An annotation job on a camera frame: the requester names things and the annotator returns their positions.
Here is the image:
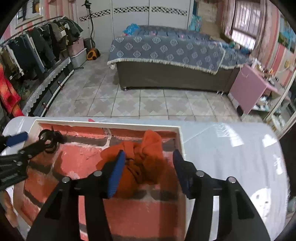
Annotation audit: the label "orange fabric scrunchie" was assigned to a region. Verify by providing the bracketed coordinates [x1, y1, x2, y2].
[96, 130, 178, 198]

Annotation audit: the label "brick-pattern jewelry tray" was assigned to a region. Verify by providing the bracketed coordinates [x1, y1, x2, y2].
[13, 120, 186, 240]

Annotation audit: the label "person left hand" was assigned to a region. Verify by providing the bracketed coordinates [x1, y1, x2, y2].
[1, 191, 18, 228]

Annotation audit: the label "orange red coat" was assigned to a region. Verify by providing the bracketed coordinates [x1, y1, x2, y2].
[0, 64, 24, 117]

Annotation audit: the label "grey polar bear tablecloth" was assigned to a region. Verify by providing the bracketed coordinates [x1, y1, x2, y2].
[0, 115, 291, 241]

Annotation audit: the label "metal clothes rack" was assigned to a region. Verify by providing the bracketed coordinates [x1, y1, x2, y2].
[0, 15, 75, 118]

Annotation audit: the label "plastic storage boxes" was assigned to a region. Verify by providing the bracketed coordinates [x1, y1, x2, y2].
[68, 37, 87, 69]

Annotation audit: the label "standing mirror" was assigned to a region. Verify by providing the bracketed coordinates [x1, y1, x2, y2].
[263, 77, 295, 139]

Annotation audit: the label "garment steamer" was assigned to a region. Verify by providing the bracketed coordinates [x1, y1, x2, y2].
[83, 0, 101, 60]

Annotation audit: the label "pink side table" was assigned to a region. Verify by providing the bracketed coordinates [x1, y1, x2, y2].
[228, 64, 285, 119]

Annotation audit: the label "white sliding wardrobe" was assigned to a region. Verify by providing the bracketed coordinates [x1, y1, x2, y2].
[75, 0, 193, 52]

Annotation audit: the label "bed with blue cover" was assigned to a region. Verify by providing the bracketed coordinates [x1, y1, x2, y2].
[107, 25, 251, 92]

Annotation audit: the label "couple poster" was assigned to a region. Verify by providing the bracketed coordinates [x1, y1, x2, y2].
[278, 15, 295, 53]

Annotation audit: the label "window with pink curtains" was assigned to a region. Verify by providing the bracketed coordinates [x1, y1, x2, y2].
[220, 1, 268, 53]

